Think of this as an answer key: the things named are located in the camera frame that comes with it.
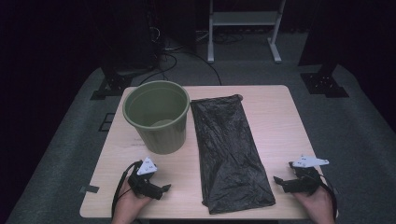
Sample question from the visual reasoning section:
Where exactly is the black floor cable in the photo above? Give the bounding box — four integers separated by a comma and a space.
174, 49, 223, 86
138, 50, 178, 86

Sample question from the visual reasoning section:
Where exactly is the bundle of floor cables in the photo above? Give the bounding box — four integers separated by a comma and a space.
196, 30, 247, 45

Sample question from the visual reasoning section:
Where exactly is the person's right hand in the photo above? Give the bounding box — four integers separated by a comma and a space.
291, 186, 338, 224

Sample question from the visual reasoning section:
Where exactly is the green plastic trash bin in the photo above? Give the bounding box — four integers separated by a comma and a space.
121, 79, 191, 156

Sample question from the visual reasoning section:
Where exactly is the person's left hand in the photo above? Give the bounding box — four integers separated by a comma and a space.
112, 179, 154, 224

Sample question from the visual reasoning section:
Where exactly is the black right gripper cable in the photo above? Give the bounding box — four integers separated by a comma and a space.
318, 174, 339, 220

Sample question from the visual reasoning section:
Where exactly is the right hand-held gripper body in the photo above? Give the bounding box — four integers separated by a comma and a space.
288, 154, 331, 197

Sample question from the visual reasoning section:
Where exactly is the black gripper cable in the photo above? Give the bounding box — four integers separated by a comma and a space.
111, 160, 144, 218
318, 174, 339, 220

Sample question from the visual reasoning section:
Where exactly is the dark tape strip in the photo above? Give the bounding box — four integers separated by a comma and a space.
78, 185, 101, 194

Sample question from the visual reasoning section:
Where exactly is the white metal stand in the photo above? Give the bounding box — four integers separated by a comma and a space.
206, 0, 288, 65

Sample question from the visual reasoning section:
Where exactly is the dark floor hatch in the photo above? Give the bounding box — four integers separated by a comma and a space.
98, 112, 116, 133

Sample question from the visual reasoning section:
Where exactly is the black stand base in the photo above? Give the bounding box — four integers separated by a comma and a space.
300, 63, 350, 99
90, 66, 134, 101

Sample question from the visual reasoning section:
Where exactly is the dark equipment cabinet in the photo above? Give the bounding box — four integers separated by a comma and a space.
101, 0, 164, 73

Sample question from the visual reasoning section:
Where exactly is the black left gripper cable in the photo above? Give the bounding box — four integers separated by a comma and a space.
111, 160, 144, 218

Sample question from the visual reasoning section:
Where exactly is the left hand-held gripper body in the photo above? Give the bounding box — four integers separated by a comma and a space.
126, 156, 164, 201

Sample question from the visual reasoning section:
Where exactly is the black plastic garbage bag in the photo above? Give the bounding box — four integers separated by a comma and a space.
190, 93, 276, 216

